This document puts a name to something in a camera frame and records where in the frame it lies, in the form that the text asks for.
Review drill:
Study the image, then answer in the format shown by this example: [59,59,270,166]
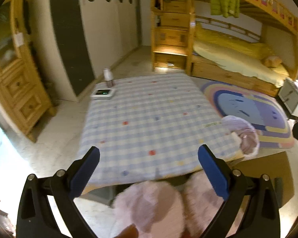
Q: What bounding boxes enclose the wooden bunk bed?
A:
[190,0,298,97]

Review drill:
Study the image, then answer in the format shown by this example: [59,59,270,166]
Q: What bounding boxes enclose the wooden bunk bed stairs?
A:
[150,0,195,76]

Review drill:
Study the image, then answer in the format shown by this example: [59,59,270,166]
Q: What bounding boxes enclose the white digital clock device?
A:
[90,88,116,100]

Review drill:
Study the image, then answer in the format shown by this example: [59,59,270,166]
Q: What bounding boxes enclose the white bedside box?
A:
[278,79,298,117]

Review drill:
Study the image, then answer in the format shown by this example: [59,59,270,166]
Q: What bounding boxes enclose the left hand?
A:
[114,224,139,238]

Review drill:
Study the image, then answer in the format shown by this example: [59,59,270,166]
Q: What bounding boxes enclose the rainbow round rug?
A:
[201,81,294,149]

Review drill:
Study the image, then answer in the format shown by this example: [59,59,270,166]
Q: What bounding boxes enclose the white wardrobe with holes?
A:
[50,0,139,96]

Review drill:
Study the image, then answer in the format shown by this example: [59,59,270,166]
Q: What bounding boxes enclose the yellow plush pillow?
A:
[263,55,283,68]

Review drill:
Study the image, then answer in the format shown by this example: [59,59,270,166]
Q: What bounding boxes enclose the yellow bed quilt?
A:
[193,23,290,88]

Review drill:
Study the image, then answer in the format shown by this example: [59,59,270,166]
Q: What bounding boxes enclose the trash bin pink bag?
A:
[221,115,260,159]

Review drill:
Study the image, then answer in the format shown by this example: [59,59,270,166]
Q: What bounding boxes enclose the wooden cabinet with drawers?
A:
[0,0,56,142]

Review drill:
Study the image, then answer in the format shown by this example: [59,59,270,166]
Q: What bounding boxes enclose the pink fluffy slipper right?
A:
[182,169,239,238]

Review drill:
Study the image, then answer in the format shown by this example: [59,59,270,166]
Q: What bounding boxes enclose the checkered blue mattress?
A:
[77,74,243,193]

